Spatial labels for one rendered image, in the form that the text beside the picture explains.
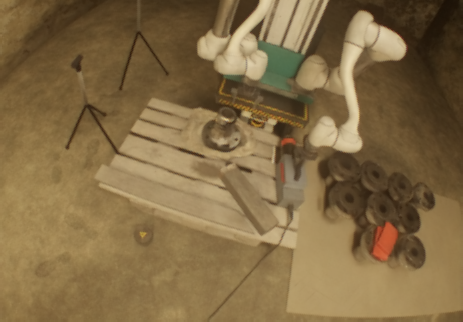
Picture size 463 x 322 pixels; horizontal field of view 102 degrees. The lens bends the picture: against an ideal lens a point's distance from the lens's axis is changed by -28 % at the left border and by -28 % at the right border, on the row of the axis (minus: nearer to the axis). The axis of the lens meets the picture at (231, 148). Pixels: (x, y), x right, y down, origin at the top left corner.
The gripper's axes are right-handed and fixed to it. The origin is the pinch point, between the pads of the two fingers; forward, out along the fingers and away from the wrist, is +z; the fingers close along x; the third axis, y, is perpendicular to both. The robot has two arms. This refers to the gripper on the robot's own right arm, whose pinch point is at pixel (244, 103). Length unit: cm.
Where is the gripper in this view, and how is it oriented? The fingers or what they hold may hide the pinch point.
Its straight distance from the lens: 165.3
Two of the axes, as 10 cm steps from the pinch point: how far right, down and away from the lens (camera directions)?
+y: 2.0, -7.5, 6.3
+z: -2.0, 6.0, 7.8
